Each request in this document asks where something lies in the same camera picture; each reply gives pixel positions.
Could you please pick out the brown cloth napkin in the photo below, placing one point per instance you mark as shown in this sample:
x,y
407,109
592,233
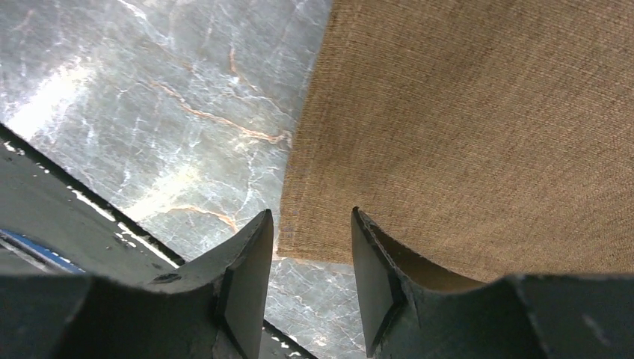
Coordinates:
x,y
490,137

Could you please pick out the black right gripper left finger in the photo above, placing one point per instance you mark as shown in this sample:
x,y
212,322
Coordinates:
x,y
211,307

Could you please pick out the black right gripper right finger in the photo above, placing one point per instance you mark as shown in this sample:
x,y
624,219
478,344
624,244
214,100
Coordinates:
x,y
411,307

